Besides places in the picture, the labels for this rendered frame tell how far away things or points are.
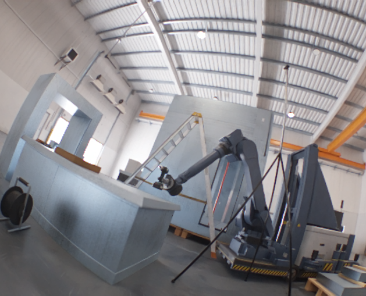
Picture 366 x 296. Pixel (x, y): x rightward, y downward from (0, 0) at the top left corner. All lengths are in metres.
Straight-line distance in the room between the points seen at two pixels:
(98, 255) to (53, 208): 0.57
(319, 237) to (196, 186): 2.51
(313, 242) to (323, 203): 0.61
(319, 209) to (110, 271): 2.76
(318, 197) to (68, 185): 3.09
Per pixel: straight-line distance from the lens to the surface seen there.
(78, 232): 1.39
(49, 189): 1.69
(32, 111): 2.61
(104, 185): 1.17
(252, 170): 2.26
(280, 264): 2.48
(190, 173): 2.12
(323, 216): 3.12
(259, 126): 4.14
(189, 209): 3.71
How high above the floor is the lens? 0.71
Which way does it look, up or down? 16 degrees up
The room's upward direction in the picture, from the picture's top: 20 degrees clockwise
